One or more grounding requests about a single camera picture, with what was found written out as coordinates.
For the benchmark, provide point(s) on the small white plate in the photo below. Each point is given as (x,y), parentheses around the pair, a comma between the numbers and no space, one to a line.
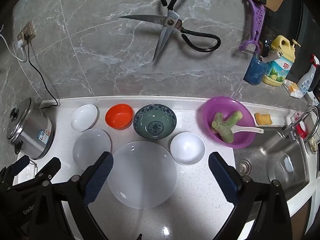
(83,117)

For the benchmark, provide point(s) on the yellow dish soap bottle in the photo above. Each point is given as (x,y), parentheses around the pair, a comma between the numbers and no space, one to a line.
(280,67)

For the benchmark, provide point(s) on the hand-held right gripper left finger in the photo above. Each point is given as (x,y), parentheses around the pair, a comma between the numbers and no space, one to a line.
(100,177)

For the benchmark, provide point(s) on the medium white plate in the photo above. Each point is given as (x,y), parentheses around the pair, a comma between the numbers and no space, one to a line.
(90,145)

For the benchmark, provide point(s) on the white orange packet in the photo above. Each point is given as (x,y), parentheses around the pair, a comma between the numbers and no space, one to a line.
(291,88)

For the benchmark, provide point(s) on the blue cup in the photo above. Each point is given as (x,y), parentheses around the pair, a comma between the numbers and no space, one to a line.
(255,72)

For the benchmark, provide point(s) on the purple plastic basin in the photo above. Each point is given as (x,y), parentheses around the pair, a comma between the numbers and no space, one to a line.
(245,140)

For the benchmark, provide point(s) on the steel rice cooker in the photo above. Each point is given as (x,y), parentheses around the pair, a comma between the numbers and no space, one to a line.
(32,135)

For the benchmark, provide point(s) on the white bowl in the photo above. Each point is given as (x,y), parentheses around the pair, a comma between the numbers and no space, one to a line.
(187,148)

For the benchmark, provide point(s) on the steel faucet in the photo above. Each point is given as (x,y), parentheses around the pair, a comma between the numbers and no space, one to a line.
(290,130)

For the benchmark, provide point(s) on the large white plate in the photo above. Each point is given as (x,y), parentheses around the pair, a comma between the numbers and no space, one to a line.
(142,175)

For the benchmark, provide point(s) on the sink drain strainer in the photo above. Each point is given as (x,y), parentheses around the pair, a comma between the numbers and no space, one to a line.
(244,167)

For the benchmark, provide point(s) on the wall socket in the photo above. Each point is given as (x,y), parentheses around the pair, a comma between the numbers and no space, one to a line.
(28,28)

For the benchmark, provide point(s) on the white plastic container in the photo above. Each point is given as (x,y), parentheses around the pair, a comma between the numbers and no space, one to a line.
(30,171)

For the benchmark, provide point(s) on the steel sink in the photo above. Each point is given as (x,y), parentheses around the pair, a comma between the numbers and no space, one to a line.
(262,155)

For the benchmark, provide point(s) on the white spoon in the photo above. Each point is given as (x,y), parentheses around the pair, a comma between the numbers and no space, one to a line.
(250,130)

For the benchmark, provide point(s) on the white spray bottle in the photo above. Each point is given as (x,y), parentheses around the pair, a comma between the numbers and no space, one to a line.
(306,82)

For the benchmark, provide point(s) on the clear glass bowl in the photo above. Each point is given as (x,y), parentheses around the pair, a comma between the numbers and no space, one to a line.
(282,167)

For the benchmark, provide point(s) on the purple vegetable peeler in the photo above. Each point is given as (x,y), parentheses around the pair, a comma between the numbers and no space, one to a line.
(258,17)

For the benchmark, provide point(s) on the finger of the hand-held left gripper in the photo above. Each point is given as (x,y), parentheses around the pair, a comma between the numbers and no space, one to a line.
(51,167)
(17,166)

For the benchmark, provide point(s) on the yellow sponge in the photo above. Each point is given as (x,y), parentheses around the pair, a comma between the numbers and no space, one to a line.
(263,119)

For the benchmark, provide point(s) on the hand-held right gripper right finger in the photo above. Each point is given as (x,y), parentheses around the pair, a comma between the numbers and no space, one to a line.
(222,177)

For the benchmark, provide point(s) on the green vegetable stem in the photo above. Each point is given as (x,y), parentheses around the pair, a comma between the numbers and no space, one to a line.
(223,132)
(235,117)

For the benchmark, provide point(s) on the red white small object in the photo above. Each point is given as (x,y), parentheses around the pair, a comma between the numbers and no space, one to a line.
(301,131)

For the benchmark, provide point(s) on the orange plastic bowl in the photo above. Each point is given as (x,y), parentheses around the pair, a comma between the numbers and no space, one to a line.
(119,116)

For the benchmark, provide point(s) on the blue patterned ceramic bowl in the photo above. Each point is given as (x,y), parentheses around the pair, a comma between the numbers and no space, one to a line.
(155,122)

